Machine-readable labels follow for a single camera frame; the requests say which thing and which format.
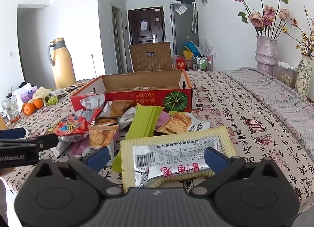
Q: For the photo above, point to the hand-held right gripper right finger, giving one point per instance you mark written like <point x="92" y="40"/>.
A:
<point x="215" y="160"/>

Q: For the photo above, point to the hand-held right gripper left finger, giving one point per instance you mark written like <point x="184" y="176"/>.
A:
<point x="98" y="159"/>

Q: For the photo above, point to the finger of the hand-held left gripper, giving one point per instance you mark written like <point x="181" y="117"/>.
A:
<point x="13" y="133"/>
<point x="46" y="141"/>

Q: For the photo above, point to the orange cracker snack packet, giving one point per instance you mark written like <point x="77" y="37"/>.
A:
<point x="117" y="109"/>
<point x="105" y="121"/>
<point x="103" y="136"/>

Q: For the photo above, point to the pale yellow snack packet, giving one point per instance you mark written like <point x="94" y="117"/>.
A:
<point x="171" y="133"/>

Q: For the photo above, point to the white cracker snack packet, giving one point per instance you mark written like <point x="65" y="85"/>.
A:
<point x="179" y="121"/>

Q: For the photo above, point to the pink snack packet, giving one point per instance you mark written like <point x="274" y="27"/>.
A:
<point x="163" y="120"/>

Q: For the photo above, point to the pumpkin print cardboard box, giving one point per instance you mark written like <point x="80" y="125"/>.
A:
<point x="137" y="82"/>

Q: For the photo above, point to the clear glass cup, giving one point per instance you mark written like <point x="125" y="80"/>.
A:
<point x="11" y="111"/>

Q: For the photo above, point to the orange fruit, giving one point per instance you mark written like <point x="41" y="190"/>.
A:
<point x="28" y="109"/>
<point x="38" y="103"/>

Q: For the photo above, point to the red colourful snack packet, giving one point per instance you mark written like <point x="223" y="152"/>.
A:
<point x="71" y="126"/>

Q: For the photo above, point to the purple bag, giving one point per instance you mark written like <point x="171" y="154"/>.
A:
<point x="28" y="94"/>

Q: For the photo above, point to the white grey snack packet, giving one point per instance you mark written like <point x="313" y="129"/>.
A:
<point x="126" y="119"/>

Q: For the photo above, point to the silver snack packet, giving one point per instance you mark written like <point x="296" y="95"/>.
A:
<point x="92" y="103"/>

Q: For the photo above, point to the long green snack packet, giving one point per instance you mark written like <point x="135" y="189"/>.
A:
<point x="144" y="121"/>

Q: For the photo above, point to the yellow thermos jug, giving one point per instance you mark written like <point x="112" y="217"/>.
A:
<point x="62" y="67"/>

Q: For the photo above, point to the grey patterned cloth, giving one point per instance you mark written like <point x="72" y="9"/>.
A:
<point x="277" y="101"/>

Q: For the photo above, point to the metal storage rack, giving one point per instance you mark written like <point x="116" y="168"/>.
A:
<point x="203" y="63"/>

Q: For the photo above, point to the red gift box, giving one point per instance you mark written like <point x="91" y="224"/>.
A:
<point x="181" y="64"/>

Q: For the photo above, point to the brown wooden chair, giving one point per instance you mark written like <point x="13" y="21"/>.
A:
<point x="149" y="63"/>

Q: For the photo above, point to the yellow bag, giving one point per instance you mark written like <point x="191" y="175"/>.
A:
<point x="187" y="54"/>

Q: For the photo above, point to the clear jar with white lid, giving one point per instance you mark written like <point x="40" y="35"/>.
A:
<point x="287" y="77"/>

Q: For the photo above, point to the pale dried pampas grass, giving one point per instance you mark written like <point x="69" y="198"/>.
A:
<point x="208" y="47"/>

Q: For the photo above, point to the blue plastic board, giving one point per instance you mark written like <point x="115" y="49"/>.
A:
<point x="190" y="46"/>

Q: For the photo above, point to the pink textured vase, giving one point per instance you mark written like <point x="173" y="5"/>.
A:
<point x="266" y="55"/>

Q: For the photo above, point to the floral patterned vase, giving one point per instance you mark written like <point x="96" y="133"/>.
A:
<point x="303" y="79"/>

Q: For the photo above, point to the grey refrigerator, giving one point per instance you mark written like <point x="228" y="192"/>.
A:
<point x="184" y="28"/>

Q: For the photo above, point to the dark brown door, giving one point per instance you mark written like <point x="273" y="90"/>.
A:
<point x="133" y="28"/>

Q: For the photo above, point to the yellow blossom branches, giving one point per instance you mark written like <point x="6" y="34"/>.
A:
<point x="307" y="51"/>

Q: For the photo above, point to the clear folded umbrella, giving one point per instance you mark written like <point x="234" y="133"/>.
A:
<point x="193" y="18"/>

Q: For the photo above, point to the dried pink rose bouquet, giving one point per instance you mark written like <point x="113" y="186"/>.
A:
<point x="256" y="19"/>

